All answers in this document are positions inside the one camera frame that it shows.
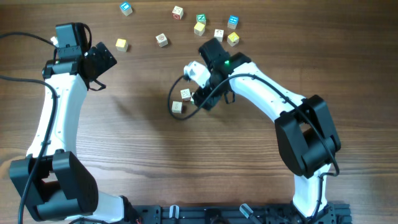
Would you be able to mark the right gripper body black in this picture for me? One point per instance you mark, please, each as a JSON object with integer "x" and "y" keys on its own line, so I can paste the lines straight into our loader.
{"x": 203, "y": 94}

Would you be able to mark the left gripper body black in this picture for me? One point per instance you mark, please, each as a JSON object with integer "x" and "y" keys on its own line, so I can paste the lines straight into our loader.
{"x": 102, "y": 61}

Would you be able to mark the red-framed picture block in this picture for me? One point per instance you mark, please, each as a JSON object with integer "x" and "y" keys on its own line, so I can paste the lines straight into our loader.
{"x": 185, "y": 94}

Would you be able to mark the plain white block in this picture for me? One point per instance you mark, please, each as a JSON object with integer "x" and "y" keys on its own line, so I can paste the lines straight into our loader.
{"x": 177, "y": 107}

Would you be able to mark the white block green edge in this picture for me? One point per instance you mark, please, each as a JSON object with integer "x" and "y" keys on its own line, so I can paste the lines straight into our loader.
{"x": 192, "y": 101}

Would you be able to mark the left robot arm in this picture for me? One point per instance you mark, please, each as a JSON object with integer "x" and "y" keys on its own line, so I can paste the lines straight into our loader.
{"x": 53, "y": 184}

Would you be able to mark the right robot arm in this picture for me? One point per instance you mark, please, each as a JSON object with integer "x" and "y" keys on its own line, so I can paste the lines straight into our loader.
{"x": 306, "y": 134}

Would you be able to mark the yellow block right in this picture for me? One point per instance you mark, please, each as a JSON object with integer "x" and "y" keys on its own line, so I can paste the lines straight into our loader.
{"x": 233, "y": 39}

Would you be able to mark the yellow block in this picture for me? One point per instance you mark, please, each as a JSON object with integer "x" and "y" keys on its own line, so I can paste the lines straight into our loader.
{"x": 199, "y": 29}
{"x": 233, "y": 39}
{"x": 122, "y": 45}

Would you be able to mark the yellow block left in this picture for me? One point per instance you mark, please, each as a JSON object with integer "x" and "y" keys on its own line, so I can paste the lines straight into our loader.
{"x": 122, "y": 45}

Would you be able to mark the yellow block centre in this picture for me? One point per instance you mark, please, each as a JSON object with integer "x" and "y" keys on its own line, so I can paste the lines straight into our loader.
{"x": 199, "y": 29}

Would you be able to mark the blue block top right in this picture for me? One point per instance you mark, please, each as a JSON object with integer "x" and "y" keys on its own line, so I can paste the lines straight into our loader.
{"x": 233, "y": 22}

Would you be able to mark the green letter N block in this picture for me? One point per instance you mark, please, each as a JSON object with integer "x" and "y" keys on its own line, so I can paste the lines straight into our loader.
{"x": 201, "y": 18}

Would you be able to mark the white block red picture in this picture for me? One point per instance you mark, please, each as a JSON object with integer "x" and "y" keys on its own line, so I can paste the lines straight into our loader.
{"x": 162, "y": 40}

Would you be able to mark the red-edged block top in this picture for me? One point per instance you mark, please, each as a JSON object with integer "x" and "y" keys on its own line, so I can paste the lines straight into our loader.
{"x": 177, "y": 13}

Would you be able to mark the blue letter block far left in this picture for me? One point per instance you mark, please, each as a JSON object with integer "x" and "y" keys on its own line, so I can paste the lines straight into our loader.
{"x": 126, "y": 8}

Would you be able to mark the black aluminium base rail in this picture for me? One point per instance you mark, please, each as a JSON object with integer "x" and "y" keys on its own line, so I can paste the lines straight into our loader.
{"x": 268, "y": 214}

